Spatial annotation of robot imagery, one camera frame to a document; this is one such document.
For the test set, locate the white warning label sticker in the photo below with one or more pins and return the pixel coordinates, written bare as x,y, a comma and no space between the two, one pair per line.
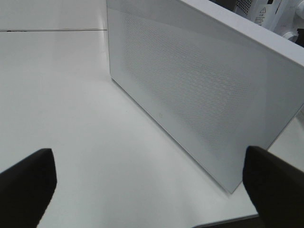
259,15

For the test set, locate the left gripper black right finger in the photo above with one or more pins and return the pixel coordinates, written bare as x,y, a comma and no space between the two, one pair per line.
275,187

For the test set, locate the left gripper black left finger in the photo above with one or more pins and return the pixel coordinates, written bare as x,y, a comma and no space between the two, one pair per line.
26,190

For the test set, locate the white microwave oven body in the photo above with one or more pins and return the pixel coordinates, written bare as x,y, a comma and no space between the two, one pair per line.
283,17

